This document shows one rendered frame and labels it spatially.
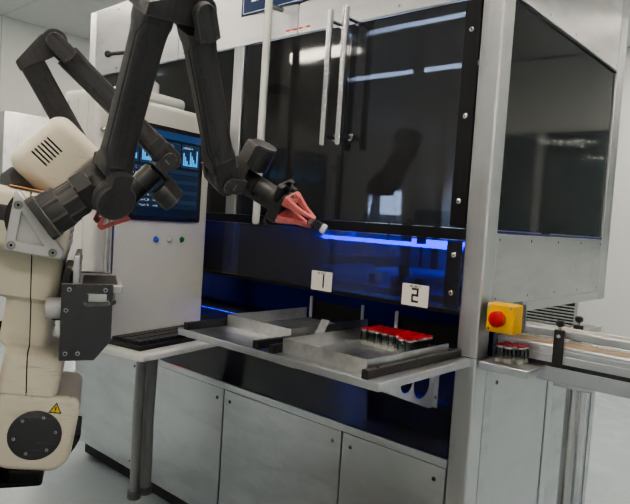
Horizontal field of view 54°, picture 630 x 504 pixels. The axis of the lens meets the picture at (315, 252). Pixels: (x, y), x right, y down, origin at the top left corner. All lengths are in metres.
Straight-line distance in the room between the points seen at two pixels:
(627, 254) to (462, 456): 4.70
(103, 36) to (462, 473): 2.38
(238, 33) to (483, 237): 1.19
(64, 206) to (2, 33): 5.71
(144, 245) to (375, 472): 0.99
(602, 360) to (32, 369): 1.28
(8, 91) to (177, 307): 4.88
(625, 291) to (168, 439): 4.64
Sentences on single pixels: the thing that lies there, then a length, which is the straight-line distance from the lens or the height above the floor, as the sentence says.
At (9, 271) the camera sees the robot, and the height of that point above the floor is 1.06.
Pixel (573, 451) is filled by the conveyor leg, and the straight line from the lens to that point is 1.74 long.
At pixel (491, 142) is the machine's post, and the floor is 1.43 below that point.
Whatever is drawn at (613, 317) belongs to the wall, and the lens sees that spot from 6.29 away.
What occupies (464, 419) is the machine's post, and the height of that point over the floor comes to 0.72.
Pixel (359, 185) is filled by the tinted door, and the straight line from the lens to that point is 1.83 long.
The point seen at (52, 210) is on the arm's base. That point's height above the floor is 1.19.
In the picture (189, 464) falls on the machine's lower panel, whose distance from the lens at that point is 2.53.
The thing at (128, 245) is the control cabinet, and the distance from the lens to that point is 1.99.
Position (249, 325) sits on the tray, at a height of 0.90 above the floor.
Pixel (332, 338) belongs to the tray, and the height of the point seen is 0.90.
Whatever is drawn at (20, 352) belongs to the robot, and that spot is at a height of 0.90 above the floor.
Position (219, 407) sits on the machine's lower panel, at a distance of 2.32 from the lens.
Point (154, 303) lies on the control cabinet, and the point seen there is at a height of 0.90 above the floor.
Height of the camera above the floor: 1.21
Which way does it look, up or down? 3 degrees down
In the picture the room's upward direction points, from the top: 4 degrees clockwise
